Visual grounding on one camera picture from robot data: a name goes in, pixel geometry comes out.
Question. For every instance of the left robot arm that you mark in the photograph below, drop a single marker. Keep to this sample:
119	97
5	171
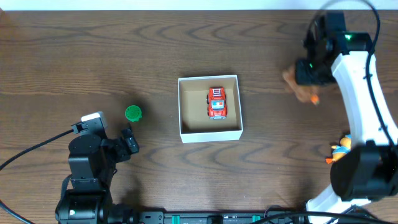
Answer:
86	195

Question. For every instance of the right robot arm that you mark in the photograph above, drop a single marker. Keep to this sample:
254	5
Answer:
368	172

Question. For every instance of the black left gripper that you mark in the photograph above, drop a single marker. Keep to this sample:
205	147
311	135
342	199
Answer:
123	146

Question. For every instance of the red toy fire truck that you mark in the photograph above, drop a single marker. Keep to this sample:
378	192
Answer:
216	101

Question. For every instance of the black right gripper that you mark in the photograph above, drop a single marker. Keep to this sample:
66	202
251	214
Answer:
306	75

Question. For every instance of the orange duck toy blue hat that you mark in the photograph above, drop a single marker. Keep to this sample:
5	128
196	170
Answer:
340	150

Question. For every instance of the green ribbed plastic cap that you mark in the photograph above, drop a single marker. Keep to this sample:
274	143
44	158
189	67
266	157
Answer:
133	113

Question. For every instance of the white cardboard box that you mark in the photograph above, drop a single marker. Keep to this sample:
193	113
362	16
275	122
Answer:
194	123

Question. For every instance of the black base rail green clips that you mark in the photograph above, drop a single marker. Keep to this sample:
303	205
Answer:
205	218

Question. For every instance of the brown plush toy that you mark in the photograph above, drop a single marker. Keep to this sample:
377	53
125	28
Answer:
304	93

